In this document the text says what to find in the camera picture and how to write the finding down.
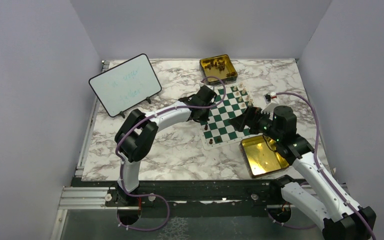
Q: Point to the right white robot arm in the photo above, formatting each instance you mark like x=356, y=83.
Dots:
x=333, y=210

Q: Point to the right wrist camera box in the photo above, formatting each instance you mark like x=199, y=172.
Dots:
x=271, y=101

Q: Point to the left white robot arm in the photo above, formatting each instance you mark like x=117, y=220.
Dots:
x=136, y=136

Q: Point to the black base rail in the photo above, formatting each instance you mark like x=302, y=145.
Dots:
x=197, y=198

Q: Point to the empty gold tin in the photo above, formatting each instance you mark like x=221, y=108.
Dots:
x=261, y=157

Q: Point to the white chess pieces group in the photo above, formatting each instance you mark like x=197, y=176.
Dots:
x=241, y=96

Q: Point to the tin with dark pieces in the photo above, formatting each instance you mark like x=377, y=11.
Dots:
x=203, y=61

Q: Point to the small whiteboard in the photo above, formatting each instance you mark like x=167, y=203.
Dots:
x=126, y=85

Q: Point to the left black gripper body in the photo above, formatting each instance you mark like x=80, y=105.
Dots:
x=204, y=116

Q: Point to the dark pieces in tin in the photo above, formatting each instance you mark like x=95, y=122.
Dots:
x=220, y=69

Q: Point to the green white chess board mat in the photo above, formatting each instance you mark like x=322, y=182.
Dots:
x=218, y=123

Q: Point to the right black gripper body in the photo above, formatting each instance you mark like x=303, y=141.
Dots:
x=262, y=123

